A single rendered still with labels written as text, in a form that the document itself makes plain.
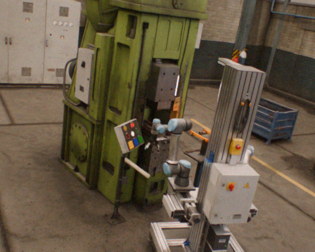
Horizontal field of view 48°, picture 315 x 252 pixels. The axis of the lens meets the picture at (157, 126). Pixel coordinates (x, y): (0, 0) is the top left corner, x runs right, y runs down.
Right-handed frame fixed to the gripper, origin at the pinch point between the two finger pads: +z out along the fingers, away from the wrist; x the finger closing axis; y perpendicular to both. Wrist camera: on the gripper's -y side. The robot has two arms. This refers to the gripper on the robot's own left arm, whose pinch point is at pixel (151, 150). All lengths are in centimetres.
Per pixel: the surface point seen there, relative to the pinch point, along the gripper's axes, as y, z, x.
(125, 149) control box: 10.0, -3.8, -30.1
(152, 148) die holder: -30.9, 12.3, 10.7
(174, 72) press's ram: -45, -76, 27
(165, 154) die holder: -40, 24, 30
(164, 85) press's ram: -40, -62, 16
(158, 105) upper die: -38, -39, 11
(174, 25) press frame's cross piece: -59, -127, 22
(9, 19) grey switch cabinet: -532, -60, -206
